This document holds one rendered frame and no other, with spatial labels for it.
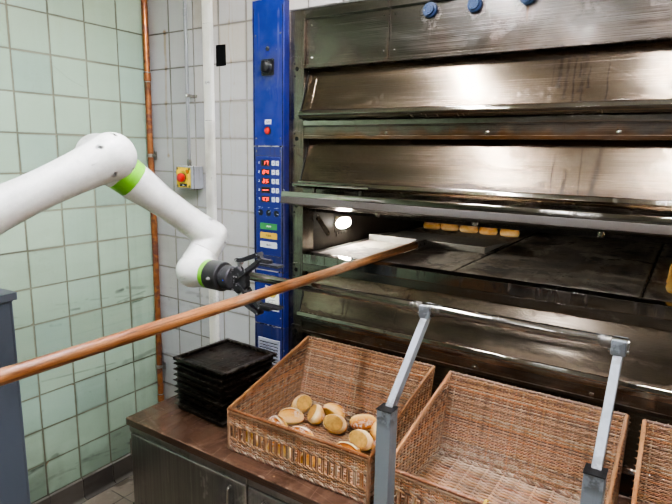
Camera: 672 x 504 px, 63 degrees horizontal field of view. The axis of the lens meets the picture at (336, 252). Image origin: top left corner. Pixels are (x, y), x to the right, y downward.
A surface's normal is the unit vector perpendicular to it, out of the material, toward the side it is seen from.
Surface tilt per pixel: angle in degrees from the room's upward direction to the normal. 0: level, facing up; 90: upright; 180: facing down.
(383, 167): 71
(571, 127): 90
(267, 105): 90
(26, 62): 90
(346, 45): 91
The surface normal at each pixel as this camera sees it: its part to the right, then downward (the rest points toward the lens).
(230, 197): -0.54, 0.14
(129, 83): 0.84, 0.11
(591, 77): -0.51, -0.20
